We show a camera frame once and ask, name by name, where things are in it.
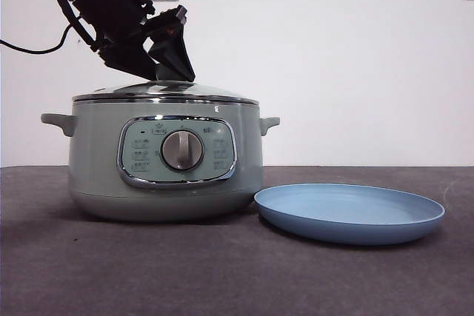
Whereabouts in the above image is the glass lid with green knob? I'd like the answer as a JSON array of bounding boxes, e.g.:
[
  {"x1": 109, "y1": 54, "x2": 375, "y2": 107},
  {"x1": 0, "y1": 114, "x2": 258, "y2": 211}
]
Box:
[{"x1": 72, "y1": 64, "x2": 257, "y2": 105}]

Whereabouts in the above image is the pale green electric steamer pot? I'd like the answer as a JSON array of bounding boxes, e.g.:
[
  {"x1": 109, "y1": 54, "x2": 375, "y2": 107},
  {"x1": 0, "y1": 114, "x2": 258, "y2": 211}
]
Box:
[{"x1": 40, "y1": 98, "x2": 281, "y2": 223}]

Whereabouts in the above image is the blue round plate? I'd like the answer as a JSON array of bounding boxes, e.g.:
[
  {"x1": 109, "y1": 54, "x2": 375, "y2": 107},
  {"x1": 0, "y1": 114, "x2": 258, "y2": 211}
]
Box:
[{"x1": 253, "y1": 182, "x2": 447, "y2": 246}]

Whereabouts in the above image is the black cable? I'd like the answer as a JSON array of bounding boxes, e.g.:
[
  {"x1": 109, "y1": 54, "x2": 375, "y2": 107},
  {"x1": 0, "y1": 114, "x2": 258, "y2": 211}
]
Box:
[{"x1": 0, "y1": 16, "x2": 79, "y2": 55}]

